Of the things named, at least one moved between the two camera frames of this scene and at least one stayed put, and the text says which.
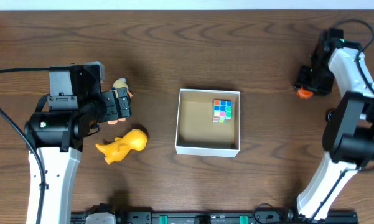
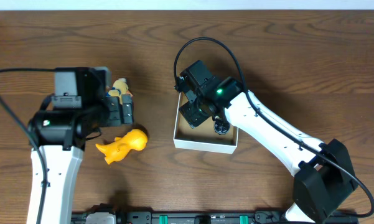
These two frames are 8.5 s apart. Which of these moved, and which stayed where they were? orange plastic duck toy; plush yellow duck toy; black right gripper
Moved: black right gripper
Stayed: plush yellow duck toy; orange plastic duck toy
